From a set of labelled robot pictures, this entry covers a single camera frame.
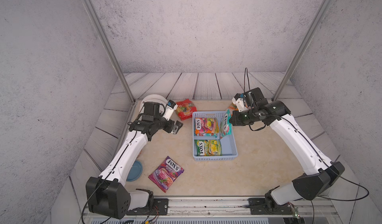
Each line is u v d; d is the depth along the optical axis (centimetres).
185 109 110
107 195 39
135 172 82
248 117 60
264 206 72
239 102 67
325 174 39
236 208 74
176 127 71
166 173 82
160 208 73
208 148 91
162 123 67
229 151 93
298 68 97
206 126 99
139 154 51
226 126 75
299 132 45
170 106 68
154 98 98
